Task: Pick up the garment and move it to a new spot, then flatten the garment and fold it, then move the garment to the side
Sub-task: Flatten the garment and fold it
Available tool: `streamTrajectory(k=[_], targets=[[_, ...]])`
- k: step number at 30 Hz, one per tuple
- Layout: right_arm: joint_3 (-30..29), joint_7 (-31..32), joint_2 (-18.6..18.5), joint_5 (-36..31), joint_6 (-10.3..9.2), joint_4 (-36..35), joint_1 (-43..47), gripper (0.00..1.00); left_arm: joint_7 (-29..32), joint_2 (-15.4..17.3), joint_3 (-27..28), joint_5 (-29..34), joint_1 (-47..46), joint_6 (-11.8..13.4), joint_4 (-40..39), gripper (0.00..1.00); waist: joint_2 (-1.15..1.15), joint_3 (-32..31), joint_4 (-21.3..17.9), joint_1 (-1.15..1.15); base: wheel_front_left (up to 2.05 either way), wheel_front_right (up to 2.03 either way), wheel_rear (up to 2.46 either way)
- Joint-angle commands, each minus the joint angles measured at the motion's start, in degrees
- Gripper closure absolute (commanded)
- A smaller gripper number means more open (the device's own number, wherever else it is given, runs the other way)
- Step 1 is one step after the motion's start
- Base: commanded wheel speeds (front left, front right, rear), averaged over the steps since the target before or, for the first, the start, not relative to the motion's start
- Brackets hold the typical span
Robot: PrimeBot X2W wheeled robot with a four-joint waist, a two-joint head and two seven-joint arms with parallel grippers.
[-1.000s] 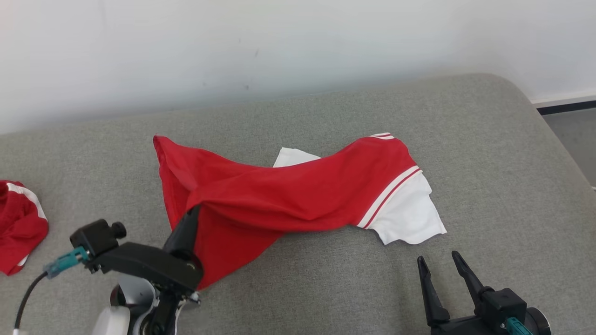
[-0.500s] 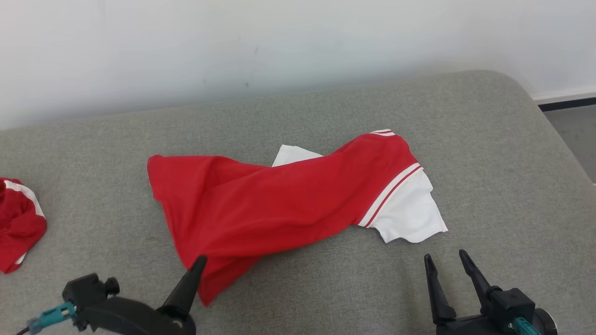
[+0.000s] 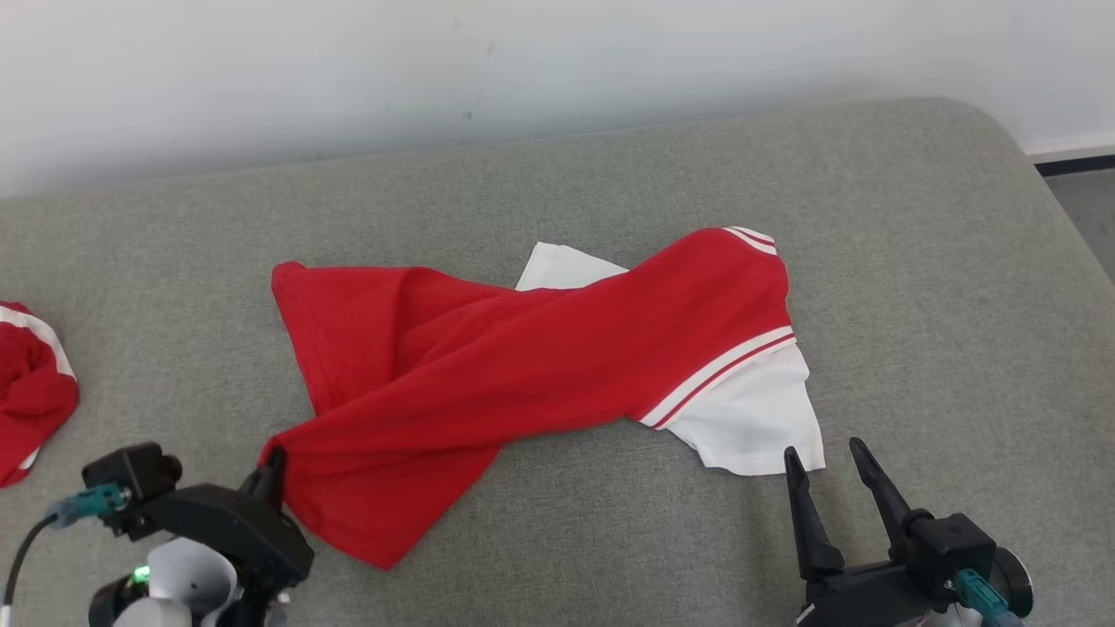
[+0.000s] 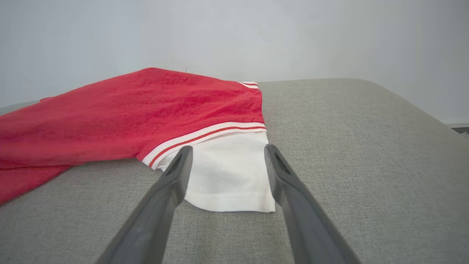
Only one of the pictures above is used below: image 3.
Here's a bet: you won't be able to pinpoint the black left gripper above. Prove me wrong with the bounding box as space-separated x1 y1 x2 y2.
144 446 315 627

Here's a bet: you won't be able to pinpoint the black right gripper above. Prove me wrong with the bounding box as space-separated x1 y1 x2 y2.
783 437 956 627

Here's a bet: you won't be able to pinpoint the red lettered basketball jersey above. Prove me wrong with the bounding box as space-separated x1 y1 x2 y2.
259 226 827 571

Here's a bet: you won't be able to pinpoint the red white-striped shorts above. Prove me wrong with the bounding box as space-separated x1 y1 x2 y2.
0 300 80 489

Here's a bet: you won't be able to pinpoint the black baseboard strip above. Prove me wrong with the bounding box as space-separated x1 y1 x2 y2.
1033 154 1115 178

